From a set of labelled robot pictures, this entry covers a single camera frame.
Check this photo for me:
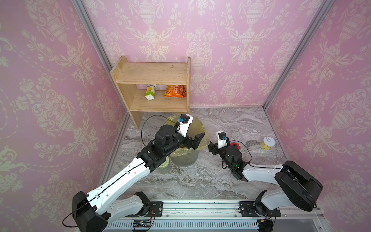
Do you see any green white carton box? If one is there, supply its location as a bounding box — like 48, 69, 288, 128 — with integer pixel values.
145, 84, 157, 101

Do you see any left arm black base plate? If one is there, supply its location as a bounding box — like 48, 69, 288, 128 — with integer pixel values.
132, 202, 163, 218

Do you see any small black circuit board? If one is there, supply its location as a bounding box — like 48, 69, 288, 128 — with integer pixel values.
133, 220, 152, 230

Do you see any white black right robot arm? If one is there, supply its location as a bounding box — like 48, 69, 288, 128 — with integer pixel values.
208, 143, 323, 217

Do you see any mesh trash bin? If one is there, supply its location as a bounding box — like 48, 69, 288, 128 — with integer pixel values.
162, 113, 208, 167

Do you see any aluminium mounting rail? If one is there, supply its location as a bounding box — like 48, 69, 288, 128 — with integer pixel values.
95, 199, 325, 220

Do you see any wooden two-tier shelf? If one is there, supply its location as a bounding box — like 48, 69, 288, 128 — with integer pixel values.
110, 56, 191, 129

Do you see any green-lidded clear jar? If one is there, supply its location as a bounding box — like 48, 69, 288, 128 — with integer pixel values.
157, 157, 171, 175

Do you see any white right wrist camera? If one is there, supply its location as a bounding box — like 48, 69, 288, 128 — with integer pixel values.
217, 130, 229, 149

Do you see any orange snack bag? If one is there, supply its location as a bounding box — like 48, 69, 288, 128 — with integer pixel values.
164, 85, 186, 98

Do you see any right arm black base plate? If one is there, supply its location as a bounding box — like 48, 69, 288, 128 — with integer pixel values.
237, 201, 281, 218

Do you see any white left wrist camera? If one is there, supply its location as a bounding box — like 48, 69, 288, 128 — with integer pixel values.
174, 114, 194, 138

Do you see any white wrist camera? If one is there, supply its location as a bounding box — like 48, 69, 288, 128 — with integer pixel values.
217, 130, 229, 149
174, 114, 194, 138

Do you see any yellow can white lid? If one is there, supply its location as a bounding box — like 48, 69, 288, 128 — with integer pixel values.
260, 136, 276, 150

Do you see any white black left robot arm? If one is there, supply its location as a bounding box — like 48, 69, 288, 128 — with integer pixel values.
70, 123, 205, 232

